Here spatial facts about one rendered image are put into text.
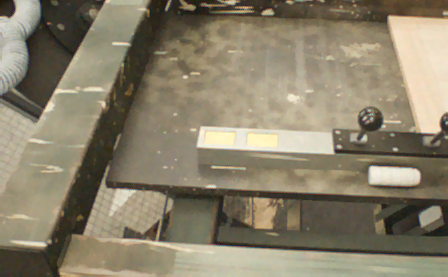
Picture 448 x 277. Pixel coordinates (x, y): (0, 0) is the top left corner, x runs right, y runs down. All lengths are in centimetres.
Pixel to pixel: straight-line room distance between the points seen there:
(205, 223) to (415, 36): 65
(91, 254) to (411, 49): 77
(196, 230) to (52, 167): 24
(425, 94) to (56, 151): 67
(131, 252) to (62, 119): 25
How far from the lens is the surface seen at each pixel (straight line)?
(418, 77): 105
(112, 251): 70
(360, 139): 81
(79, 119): 81
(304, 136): 84
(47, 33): 154
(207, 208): 83
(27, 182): 74
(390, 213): 260
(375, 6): 122
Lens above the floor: 191
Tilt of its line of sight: 22 degrees down
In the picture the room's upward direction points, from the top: 57 degrees counter-clockwise
